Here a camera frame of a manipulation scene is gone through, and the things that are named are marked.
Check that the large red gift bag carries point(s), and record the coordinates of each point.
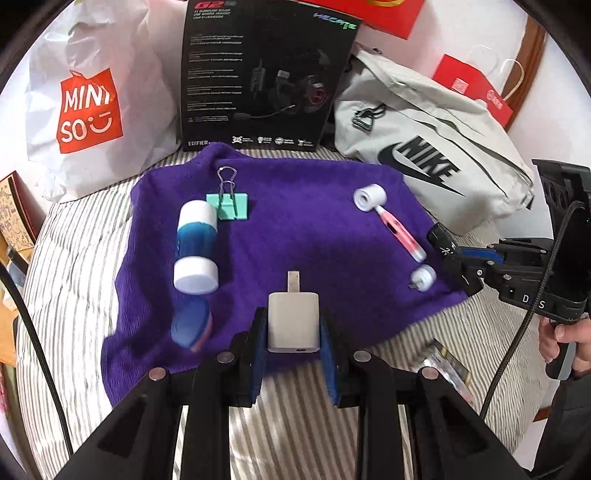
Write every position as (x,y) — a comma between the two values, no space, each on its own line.
(396,17)

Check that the blue pink eraser case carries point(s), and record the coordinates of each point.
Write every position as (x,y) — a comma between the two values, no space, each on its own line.
(191,323)

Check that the white Miniso shopping bag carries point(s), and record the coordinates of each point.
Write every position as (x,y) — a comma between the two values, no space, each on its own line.
(99,109)

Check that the black Hecate headset box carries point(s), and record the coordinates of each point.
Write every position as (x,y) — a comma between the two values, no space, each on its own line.
(261,74)

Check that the patterned book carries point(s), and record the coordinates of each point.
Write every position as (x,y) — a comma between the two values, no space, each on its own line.
(21,215)

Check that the grey Nike bag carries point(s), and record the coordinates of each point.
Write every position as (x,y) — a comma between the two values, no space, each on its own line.
(455,157)

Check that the white usb charger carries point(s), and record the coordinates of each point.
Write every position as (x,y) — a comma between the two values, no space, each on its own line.
(294,319)

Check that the purple towel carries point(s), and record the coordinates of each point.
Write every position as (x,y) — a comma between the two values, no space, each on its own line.
(301,218)

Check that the wooden headboard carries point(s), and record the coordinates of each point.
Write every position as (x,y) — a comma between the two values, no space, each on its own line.
(524,68)

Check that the white tape roll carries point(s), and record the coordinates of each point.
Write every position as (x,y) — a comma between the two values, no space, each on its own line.
(370,197)

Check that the person's right hand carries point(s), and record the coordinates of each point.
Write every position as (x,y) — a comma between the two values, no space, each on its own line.
(551,337)

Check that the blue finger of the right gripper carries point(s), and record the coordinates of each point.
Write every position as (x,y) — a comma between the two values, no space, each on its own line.
(481,255)

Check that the small red paper bag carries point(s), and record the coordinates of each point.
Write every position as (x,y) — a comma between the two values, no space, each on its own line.
(469,81)

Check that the green binder clip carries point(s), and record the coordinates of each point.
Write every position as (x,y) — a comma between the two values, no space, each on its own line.
(230,204)

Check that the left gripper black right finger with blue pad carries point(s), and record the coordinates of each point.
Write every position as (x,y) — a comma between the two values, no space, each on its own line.
(409,418)

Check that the pink white pen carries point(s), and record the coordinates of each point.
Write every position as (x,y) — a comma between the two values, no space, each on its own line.
(401,233)

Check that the small white cap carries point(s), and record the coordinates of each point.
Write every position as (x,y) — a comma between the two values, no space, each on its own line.
(423,278)

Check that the clear candy bottle watermelon label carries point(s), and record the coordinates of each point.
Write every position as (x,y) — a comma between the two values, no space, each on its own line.
(437,356)

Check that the blue white cylinder bottle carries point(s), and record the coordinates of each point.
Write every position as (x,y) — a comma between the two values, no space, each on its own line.
(194,271)

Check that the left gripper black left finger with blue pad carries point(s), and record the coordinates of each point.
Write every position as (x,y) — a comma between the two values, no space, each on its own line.
(137,440)

